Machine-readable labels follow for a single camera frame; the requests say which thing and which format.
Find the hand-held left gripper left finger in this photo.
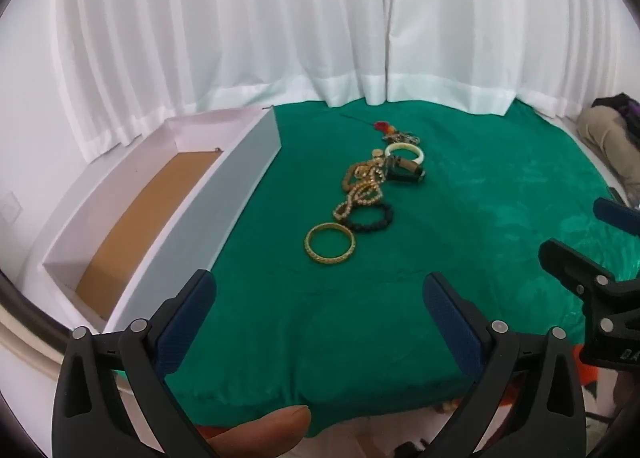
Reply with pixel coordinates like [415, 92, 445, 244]
[52, 268, 218, 458]

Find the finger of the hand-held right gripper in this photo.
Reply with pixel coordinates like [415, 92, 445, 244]
[593, 198, 640, 239]
[538, 238, 617, 312]

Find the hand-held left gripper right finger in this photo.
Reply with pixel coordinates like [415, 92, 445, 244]
[422, 272, 586, 458]

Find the black bead bracelet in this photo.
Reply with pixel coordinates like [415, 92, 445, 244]
[346, 201, 394, 234]

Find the gold bangle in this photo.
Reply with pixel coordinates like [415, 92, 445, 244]
[304, 222, 357, 266]

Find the white box with brown bottom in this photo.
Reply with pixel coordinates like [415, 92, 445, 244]
[41, 107, 281, 334]

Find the black wristband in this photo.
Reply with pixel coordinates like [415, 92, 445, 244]
[385, 160, 427, 184]

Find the gold bead necklace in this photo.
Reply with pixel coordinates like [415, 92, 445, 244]
[332, 173, 385, 221]

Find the wooden bead bracelet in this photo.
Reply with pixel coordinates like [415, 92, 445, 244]
[347, 160, 388, 187]

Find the white jade bangle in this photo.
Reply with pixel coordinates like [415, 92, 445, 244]
[385, 142, 426, 165]

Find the beige bundle of clothes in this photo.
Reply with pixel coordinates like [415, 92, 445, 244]
[575, 105, 640, 180]

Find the green velvet cloth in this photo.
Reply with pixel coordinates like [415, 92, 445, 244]
[115, 98, 640, 439]

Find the dark purple cloth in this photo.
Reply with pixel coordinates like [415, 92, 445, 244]
[592, 93, 640, 120]

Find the white curtain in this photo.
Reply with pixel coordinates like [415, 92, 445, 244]
[50, 0, 390, 164]
[384, 0, 640, 120]

